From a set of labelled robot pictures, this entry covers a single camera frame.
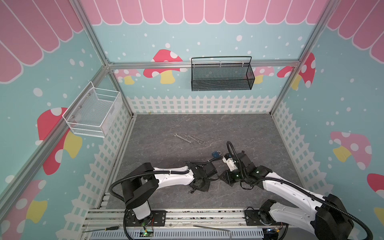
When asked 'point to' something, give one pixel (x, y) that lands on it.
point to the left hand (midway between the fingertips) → (202, 189)
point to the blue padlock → (216, 154)
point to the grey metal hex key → (214, 228)
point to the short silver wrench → (199, 142)
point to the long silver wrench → (190, 142)
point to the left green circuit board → (146, 233)
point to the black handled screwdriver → (114, 228)
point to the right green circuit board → (271, 231)
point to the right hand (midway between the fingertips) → (220, 176)
